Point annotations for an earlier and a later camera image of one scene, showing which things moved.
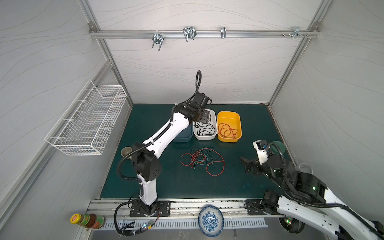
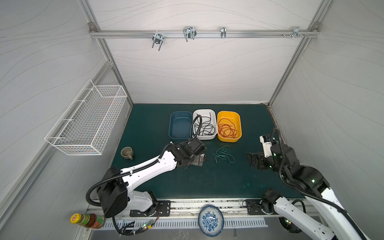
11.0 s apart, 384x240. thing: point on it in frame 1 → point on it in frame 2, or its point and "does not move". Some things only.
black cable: x=205 y=128 does not move
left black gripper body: x=203 y=116 → x=197 y=160
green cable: x=209 y=161 → x=224 y=156
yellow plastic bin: x=229 y=126 does not move
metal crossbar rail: x=205 y=33 does not move
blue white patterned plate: x=211 y=220 does not move
